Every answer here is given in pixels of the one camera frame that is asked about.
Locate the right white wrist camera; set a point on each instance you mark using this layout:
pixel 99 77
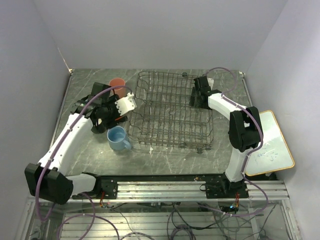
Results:
pixel 210 82

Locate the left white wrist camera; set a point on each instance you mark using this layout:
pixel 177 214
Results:
pixel 126 104

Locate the whiteboard with wooden frame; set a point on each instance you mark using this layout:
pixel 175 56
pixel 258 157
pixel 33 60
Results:
pixel 275 154

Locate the aluminium mounting rail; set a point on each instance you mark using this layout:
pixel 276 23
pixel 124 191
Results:
pixel 162 191

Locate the black mug white interior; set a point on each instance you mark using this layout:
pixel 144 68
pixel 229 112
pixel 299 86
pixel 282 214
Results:
pixel 101 126

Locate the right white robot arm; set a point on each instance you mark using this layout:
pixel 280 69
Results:
pixel 245 128

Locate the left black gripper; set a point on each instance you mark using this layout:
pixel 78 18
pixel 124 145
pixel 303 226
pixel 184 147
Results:
pixel 112 122

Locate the light blue mug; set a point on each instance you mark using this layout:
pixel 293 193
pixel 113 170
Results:
pixel 118 139

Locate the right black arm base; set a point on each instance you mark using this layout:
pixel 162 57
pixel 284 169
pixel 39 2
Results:
pixel 218 186

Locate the grey wire dish rack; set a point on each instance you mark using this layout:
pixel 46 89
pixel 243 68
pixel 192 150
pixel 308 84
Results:
pixel 167 114

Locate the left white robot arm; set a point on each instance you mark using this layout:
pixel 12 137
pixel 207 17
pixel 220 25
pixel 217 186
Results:
pixel 53 166

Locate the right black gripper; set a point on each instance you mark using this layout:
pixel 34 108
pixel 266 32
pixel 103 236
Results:
pixel 194 101

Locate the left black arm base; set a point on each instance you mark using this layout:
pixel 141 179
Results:
pixel 105 187

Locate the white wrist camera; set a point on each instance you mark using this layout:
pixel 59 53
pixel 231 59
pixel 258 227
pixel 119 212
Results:
pixel 210 82
pixel 126 104

